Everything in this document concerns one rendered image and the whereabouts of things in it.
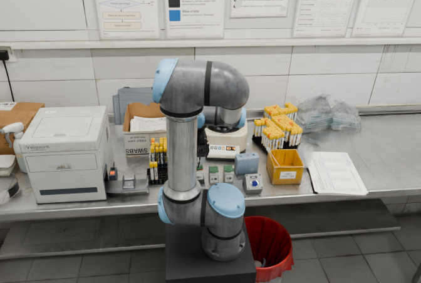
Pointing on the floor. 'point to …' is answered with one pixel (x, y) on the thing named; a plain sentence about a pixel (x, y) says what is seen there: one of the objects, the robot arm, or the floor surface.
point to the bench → (378, 135)
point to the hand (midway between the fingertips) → (198, 165)
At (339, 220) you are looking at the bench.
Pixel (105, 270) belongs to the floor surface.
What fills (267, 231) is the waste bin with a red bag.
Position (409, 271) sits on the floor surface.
